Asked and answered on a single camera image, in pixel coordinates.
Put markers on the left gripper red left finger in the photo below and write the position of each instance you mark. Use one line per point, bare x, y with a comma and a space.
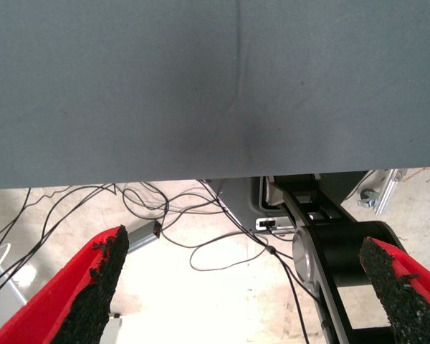
57, 304

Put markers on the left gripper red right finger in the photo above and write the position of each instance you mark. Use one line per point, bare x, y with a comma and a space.
415, 304

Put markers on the light grey box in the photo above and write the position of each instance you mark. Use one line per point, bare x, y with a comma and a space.
114, 331

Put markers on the grey metal bar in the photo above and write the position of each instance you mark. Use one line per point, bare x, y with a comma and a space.
139, 238

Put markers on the short aluminium profile piece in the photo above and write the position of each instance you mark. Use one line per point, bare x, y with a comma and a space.
387, 195

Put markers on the grey caster wheel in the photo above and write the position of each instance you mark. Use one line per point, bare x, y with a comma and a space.
368, 198

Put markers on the dark grey table cloth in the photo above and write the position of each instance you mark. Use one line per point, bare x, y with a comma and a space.
165, 89

